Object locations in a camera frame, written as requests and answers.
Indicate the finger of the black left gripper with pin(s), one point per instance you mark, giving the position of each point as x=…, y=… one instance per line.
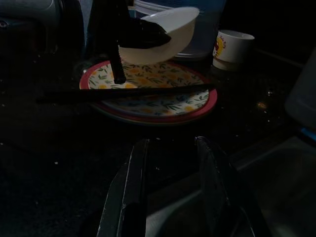
x=145, y=34
x=108, y=29

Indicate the white bowl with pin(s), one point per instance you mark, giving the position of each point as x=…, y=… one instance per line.
x=172, y=37

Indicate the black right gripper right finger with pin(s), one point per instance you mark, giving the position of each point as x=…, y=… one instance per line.
x=219, y=192

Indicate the blue translucent round container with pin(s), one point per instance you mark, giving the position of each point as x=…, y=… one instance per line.
x=209, y=19

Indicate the floral plate red rim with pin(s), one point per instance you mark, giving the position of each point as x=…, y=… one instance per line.
x=160, y=76

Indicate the black chopstick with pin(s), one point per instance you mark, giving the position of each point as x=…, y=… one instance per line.
x=123, y=91
x=98, y=98

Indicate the white printed paper cup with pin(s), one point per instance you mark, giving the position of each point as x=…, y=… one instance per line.
x=234, y=51

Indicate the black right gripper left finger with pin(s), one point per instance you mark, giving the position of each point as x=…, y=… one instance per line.
x=128, y=192

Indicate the stainless steel sink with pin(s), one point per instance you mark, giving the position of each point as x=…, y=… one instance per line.
x=284, y=185

